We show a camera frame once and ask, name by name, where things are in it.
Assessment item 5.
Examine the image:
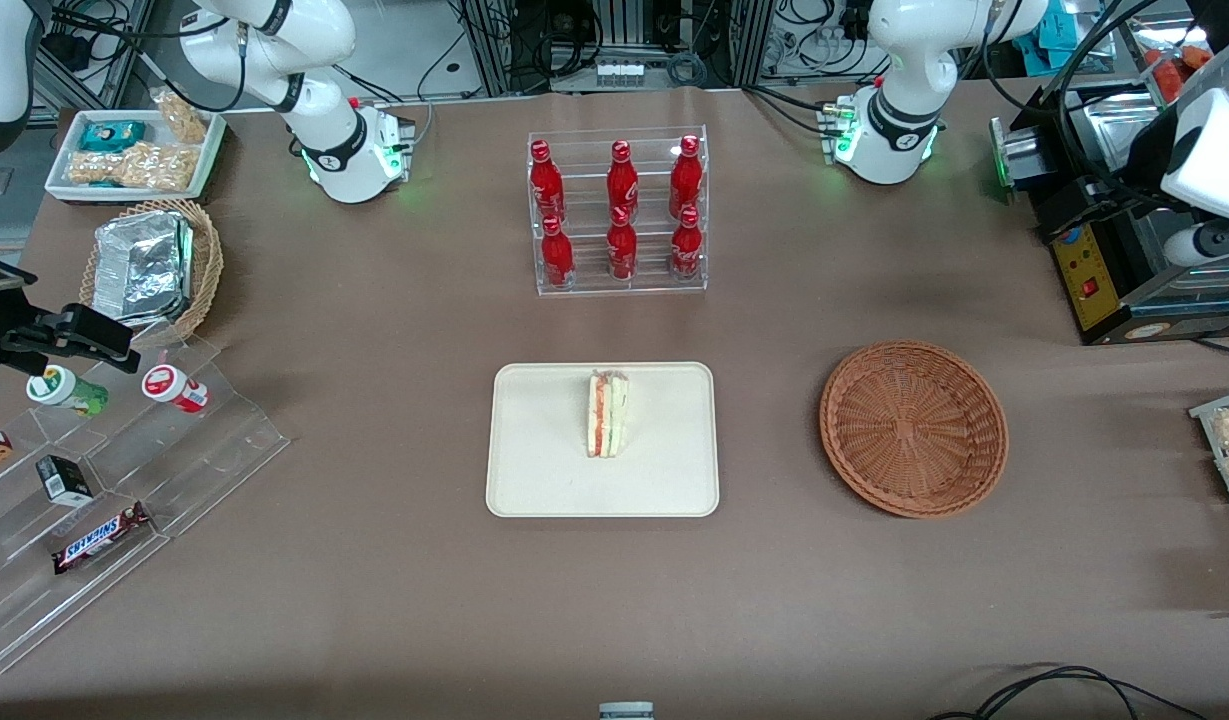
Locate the triangular sandwich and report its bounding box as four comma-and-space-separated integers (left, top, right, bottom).
586, 370, 631, 459

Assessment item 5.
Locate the light tan wicker basket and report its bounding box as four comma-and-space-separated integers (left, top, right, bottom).
79, 198, 225, 347

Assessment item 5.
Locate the white plastic snack tray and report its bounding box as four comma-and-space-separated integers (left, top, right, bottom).
44, 108, 228, 204

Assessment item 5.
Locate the round brown wicker basket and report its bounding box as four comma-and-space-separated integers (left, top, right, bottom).
819, 341, 1010, 519

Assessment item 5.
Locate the cream rectangular tray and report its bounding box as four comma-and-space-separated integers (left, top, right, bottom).
485, 362, 721, 518

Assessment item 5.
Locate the green yogurt drink bottle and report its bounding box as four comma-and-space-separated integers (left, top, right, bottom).
26, 365, 110, 418

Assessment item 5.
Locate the silver foil package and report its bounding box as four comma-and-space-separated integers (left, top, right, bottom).
92, 210, 195, 327

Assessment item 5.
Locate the red yogurt drink bottle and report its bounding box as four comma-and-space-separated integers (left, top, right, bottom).
141, 365, 211, 414

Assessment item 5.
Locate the black machine with yellow panel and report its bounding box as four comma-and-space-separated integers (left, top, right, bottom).
989, 80, 1229, 347

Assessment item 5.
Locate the small black carton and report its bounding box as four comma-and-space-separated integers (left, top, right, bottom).
36, 455, 95, 506

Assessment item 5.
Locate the clear acrylic stepped display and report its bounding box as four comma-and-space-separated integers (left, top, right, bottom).
0, 335, 291, 676

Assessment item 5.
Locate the teal box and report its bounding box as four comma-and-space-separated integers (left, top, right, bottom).
1037, 3, 1101, 51

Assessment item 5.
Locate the large clear peanut bag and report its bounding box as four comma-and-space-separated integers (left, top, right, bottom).
67, 142, 197, 193

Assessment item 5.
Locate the brown Snickers bar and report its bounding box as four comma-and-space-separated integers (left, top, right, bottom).
52, 502, 152, 575

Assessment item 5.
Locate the teal snack packet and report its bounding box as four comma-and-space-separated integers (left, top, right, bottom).
79, 120, 147, 153

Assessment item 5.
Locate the small clear peanut bag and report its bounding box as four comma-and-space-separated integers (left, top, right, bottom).
152, 88, 211, 145

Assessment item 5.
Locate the red cola bottle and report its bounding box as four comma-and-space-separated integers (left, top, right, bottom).
606, 140, 640, 216
541, 215, 576, 291
607, 206, 639, 283
529, 140, 566, 223
671, 206, 705, 283
669, 135, 704, 219

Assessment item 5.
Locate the clear acrylic bottle rack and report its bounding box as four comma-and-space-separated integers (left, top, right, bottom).
527, 126, 710, 297

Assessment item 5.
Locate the white wire tray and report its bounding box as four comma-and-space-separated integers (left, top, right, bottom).
1189, 388, 1229, 551

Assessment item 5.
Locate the black floor cable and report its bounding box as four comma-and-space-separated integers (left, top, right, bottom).
929, 664, 1211, 720

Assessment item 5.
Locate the aluminium frame rack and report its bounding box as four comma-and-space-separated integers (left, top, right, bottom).
454, 0, 775, 96

